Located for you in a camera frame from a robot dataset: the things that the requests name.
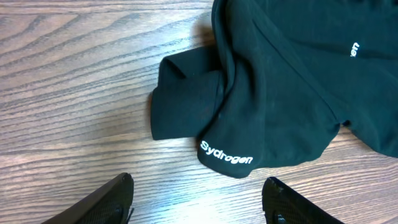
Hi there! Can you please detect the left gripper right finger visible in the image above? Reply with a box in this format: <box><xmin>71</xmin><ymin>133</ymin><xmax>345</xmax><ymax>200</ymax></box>
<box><xmin>262</xmin><ymin>177</ymin><xmax>343</xmax><ymax>224</ymax></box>

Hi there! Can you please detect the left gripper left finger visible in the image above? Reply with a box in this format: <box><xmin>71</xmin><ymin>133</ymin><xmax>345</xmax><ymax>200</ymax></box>
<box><xmin>43</xmin><ymin>172</ymin><xmax>134</xmax><ymax>224</ymax></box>

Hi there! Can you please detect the black polo shirt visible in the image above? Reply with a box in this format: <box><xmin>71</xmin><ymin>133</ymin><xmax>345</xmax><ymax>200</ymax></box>
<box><xmin>150</xmin><ymin>0</ymin><xmax>397</xmax><ymax>178</ymax></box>

